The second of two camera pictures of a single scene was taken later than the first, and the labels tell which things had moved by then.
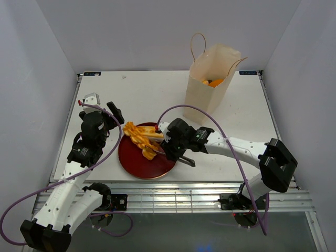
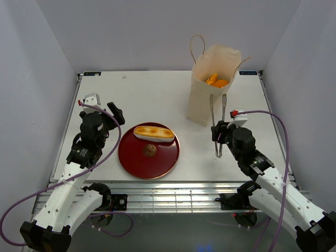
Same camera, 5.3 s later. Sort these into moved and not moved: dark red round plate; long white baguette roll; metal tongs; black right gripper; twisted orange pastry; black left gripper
Moved: twisted orange pastry; metal tongs; black right gripper
Not moved: long white baguette roll; dark red round plate; black left gripper
